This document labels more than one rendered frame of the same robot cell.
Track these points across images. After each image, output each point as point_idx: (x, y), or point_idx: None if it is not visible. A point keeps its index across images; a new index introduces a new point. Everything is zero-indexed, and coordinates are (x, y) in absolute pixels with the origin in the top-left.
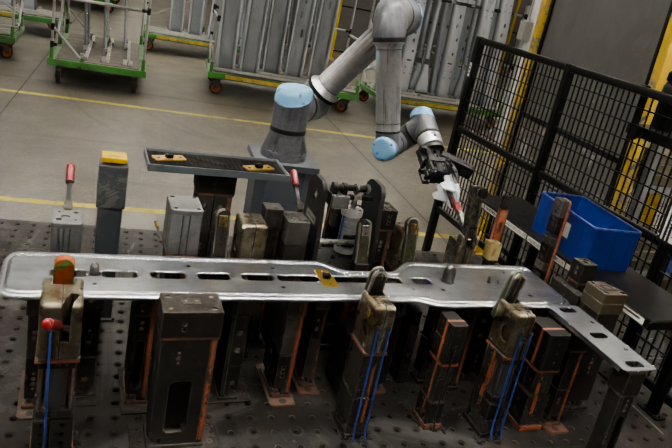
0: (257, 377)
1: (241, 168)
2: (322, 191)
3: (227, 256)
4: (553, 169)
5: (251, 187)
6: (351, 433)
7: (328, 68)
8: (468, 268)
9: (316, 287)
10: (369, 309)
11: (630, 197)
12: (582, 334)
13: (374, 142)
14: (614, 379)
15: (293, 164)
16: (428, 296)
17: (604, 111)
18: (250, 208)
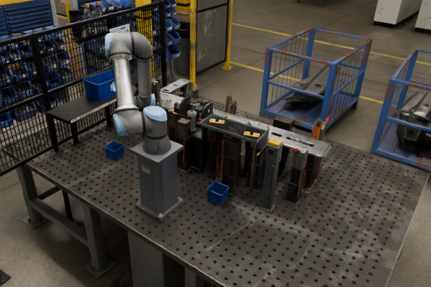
0: None
1: (225, 122)
2: (212, 104)
3: (169, 218)
4: (53, 84)
5: (172, 168)
6: None
7: (130, 95)
8: (165, 106)
9: (234, 117)
10: (235, 104)
11: (95, 63)
12: (179, 86)
13: (154, 99)
14: (185, 87)
15: None
16: None
17: (66, 42)
18: (177, 173)
